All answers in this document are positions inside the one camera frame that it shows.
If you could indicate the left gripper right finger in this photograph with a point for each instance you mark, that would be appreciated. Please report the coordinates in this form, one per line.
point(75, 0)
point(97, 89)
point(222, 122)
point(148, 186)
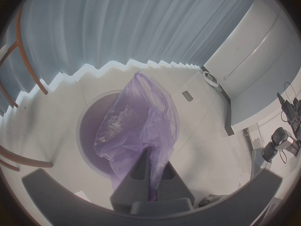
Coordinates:
point(176, 187)

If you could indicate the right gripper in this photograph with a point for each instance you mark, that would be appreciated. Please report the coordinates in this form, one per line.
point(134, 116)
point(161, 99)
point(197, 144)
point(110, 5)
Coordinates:
point(292, 121)

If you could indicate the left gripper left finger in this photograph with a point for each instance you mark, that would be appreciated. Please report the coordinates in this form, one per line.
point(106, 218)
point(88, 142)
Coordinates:
point(134, 187)

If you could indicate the purple plastic bag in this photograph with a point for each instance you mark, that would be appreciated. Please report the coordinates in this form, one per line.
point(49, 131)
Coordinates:
point(141, 116)

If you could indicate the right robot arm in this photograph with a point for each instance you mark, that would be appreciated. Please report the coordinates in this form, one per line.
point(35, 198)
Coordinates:
point(279, 140)

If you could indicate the white trash bin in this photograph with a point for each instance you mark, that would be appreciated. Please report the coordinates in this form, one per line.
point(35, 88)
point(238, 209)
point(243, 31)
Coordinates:
point(88, 138)

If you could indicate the small white lined bin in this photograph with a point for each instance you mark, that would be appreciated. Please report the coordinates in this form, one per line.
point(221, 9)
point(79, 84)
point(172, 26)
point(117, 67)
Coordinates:
point(208, 78)

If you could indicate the white wardrobe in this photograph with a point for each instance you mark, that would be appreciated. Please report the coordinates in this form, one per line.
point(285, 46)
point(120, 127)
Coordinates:
point(258, 67)

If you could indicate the white chair with wooden legs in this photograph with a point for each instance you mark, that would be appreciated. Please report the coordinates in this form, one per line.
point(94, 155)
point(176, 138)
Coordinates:
point(42, 164)

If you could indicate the pale blue curtain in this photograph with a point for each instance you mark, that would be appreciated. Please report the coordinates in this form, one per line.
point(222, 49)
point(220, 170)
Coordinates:
point(105, 27)

